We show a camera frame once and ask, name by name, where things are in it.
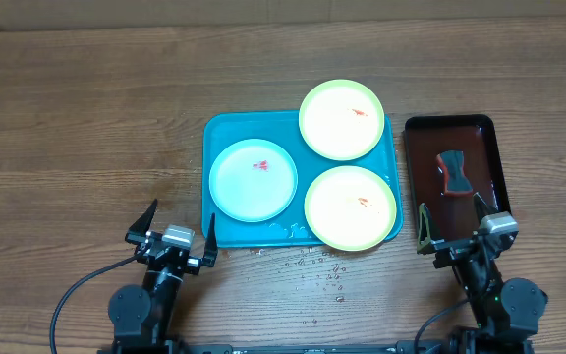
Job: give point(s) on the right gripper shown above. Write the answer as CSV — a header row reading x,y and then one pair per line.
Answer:
x,y
454,253

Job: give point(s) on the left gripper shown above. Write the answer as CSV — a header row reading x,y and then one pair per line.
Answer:
x,y
194,264

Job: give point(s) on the red and grey sponge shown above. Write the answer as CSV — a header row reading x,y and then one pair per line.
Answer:
x,y
451,165

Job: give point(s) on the light blue plate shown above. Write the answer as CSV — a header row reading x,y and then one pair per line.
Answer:
x,y
253,180

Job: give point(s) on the yellow-green plate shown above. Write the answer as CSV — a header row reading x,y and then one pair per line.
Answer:
x,y
341,119
350,208

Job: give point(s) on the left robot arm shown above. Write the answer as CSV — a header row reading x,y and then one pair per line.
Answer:
x,y
141,314

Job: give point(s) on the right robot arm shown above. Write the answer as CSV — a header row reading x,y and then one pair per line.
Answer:
x,y
506,311

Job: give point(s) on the black rectangular water tray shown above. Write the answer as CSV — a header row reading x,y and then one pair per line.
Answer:
x,y
425,138

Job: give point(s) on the teal plastic tray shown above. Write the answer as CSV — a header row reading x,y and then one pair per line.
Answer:
x,y
288,228

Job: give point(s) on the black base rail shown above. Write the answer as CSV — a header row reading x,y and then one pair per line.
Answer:
x,y
400,347

